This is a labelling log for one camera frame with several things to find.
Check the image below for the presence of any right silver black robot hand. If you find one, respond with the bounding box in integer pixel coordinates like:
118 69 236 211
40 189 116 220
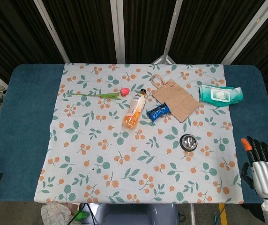
240 135 268 201

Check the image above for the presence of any green wet wipes pack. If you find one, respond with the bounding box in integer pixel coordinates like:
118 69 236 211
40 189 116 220
199 84 245 104

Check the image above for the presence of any artificial pink tulip flower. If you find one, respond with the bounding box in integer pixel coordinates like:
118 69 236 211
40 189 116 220
66 87 130 101

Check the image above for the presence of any orange drink plastic bottle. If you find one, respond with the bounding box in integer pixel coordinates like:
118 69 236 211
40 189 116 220
122 88 147 129

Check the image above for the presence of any green plastic object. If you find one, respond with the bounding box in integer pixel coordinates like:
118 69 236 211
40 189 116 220
74 210 89 221

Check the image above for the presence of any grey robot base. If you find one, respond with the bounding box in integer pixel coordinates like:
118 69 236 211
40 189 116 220
79 202 179 225

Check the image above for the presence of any white checked cloth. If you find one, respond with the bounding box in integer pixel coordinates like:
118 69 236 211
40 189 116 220
41 203 75 225

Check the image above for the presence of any teal table cover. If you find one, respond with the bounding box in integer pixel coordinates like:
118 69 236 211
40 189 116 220
0 63 268 204

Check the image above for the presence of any blue snack wrapper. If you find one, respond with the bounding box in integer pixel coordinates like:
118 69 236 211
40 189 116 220
146 103 171 122

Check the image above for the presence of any white folding screen frame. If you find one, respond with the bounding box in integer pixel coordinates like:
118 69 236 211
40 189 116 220
32 0 268 65

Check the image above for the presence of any floral print tablecloth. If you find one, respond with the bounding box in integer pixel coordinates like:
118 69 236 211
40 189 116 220
34 62 245 204

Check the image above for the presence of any brown paper gift bag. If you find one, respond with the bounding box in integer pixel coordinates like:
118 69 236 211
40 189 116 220
150 74 201 123

